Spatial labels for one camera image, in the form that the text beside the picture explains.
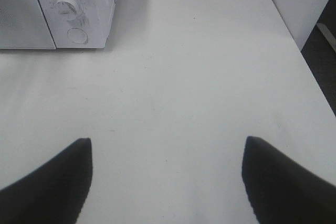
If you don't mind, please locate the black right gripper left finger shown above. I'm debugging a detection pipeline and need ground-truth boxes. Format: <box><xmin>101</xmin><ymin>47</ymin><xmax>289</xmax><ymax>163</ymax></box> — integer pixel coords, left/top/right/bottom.
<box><xmin>1</xmin><ymin>138</ymin><xmax>92</xmax><ymax>223</ymax></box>

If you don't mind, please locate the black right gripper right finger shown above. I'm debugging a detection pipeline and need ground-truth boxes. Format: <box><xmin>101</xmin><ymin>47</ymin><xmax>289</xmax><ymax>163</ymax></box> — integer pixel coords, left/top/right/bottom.
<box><xmin>241</xmin><ymin>136</ymin><xmax>335</xmax><ymax>223</ymax></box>

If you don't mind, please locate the round white door-release button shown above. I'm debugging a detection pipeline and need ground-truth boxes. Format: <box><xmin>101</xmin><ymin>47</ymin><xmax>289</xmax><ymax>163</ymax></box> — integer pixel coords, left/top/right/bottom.
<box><xmin>67</xmin><ymin>28</ymin><xmax>88</xmax><ymax>44</ymax></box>

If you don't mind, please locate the white timer knob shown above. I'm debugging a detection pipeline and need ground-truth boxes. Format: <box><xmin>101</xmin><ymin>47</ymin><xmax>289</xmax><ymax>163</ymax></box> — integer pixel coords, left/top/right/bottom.
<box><xmin>55</xmin><ymin>0</ymin><xmax>84</xmax><ymax>21</ymax></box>

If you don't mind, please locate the white table leg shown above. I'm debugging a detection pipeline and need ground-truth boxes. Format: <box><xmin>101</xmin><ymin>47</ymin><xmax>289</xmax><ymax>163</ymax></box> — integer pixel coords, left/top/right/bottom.
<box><xmin>316</xmin><ymin>23</ymin><xmax>336</xmax><ymax>52</ymax></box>

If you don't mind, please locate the white microwave oven body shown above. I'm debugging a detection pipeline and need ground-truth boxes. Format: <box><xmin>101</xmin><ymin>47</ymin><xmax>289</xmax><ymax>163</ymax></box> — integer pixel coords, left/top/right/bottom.
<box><xmin>39</xmin><ymin>0</ymin><xmax>117</xmax><ymax>49</ymax></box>

